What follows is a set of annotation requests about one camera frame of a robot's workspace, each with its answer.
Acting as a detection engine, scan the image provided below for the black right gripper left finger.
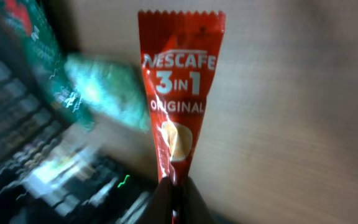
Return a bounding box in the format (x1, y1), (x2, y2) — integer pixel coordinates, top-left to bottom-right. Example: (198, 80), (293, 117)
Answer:
(137, 177), (172, 224)

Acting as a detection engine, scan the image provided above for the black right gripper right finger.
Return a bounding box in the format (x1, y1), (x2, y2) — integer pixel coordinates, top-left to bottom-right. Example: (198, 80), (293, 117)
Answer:
(180, 177), (216, 224)

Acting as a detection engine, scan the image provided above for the teal tissue pack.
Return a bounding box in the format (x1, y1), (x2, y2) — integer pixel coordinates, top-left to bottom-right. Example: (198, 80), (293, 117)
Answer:
(64, 54), (150, 133)

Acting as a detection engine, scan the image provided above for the red coffee stick sachet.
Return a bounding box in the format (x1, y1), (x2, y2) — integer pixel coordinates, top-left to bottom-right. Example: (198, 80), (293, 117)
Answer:
(138, 11), (226, 223)

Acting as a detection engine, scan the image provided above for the green 3M gloves packet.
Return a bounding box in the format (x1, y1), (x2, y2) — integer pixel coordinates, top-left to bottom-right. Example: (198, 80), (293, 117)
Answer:
(0, 0), (95, 131)

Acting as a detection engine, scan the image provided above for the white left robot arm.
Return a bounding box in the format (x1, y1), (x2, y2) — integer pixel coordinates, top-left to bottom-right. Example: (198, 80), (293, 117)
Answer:
(0, 154), (156, 223)

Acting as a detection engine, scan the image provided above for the grey plastic shopping basket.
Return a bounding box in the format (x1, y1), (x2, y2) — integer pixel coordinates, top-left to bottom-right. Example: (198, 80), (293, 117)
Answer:
(0, 40), (62, 166)

